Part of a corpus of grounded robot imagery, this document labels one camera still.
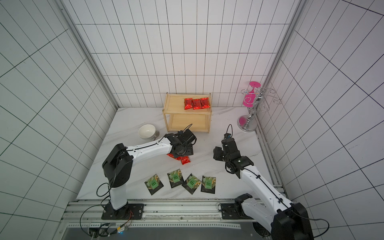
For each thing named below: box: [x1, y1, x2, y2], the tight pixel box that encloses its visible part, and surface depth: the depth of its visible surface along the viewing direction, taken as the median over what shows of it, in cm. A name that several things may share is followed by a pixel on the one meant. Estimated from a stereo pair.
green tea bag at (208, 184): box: [200, 175, 216, 194], surface depth 83 cm
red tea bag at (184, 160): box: [176, 156, 191, 165], surface depth 91 cm
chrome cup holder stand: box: [237, 87, 282, 132], surface depth 94 cm
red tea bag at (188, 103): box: [184, 98, 193, 110], surface depth 92 cm
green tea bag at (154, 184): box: [144, 173, 164, 196], surface depth 83 cm
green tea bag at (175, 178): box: [167, 168, 184, 189], surface depth 85 cm
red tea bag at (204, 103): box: [200, 97, 211, 109], surface depth 94 cm
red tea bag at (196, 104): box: [191, 99, 203, 110], surface depth 92 cm
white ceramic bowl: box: [138, 124, 156, 139], surface depth 103 cm
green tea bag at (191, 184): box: [181, 173, 202, 195], surface depth 83 cm
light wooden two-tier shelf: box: [162, 92, 212, 134], surface depth 97 cm
